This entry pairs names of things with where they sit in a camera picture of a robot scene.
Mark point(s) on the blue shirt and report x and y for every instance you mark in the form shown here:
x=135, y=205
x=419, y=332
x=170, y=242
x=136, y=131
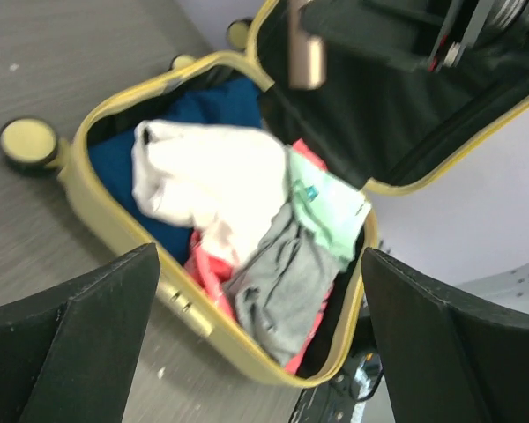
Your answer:
x=110, y=140

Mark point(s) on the aluminium rail frame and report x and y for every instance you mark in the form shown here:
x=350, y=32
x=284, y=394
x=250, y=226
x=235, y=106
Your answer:
x=509, y=289

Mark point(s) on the green tissue packet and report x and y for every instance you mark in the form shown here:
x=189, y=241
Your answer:
x=332, y=210

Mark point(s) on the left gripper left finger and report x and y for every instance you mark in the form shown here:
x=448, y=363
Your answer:
x=69, y=353

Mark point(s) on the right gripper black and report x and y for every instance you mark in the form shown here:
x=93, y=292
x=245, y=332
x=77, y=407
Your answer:
x=426, y=35

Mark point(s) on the white cloth garment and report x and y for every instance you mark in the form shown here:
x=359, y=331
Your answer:
x=228, y=182

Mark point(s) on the pink patterned shirt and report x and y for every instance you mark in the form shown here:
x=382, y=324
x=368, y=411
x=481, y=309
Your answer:
x=212, y=273

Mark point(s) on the grey shirt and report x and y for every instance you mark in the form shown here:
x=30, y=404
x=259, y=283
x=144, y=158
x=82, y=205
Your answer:
x=279, y=292

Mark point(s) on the yellow suitcase black lining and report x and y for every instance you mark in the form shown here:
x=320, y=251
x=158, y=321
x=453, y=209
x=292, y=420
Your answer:
x=386, y=130

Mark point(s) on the rose gold lipstick tube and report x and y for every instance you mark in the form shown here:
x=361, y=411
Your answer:
x=306, y=51

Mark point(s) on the black mounting base plate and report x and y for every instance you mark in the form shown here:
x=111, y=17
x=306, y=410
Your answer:
x=343, y=398

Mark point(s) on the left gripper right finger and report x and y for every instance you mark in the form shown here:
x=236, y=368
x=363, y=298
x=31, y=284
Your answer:
x=448, y=355

